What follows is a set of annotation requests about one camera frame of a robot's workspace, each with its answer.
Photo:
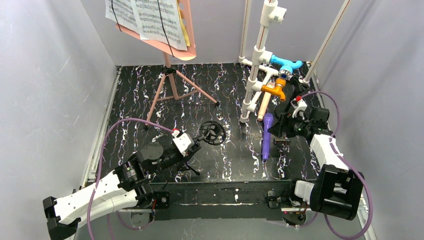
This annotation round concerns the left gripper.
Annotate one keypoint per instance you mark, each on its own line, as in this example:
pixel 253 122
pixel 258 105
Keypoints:
pixel 190 153

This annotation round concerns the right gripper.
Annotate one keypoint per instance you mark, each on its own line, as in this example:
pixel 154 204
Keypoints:
pixel 289 120

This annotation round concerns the purple microphone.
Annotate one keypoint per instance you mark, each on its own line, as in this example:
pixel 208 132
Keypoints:
pixel 267 121

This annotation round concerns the black round-base mic stand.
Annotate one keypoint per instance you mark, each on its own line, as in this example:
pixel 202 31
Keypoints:
pixel 295 88

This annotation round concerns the pink microphone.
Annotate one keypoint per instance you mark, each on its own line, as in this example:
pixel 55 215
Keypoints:
pixel 263 106

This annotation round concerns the black tripod mic stand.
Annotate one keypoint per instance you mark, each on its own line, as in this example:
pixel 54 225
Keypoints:
pixel 211 132

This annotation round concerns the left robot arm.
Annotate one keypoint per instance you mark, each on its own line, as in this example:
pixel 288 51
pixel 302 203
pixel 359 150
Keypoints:
pixel 126 186

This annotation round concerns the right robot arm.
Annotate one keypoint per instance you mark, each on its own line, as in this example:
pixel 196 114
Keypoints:
pixel 337 189

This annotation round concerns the small black comb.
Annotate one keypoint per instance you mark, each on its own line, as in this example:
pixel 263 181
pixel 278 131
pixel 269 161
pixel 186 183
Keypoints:
pixel 281 141

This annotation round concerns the orange faucet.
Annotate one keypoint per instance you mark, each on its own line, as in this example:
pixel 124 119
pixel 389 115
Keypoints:
pixel 276 90

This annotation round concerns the blue faucet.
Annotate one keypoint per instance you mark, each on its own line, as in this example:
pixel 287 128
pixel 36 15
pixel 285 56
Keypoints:
pixel 286 66

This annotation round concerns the pink music stand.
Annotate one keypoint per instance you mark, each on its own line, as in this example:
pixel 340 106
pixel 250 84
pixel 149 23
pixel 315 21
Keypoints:
pixel 181 85

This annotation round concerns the sheet music pages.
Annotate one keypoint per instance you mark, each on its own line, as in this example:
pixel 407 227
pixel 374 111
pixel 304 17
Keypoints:
pixel 155 20

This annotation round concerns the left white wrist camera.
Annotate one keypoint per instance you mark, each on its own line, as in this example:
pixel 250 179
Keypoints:
pixel 182 141

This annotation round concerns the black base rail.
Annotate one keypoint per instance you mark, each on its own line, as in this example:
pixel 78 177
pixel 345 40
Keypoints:
pixel 269 200

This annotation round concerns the white pvc pipe frame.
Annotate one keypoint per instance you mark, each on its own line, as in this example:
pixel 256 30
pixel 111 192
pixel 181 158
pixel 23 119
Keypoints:
pixel 262 72

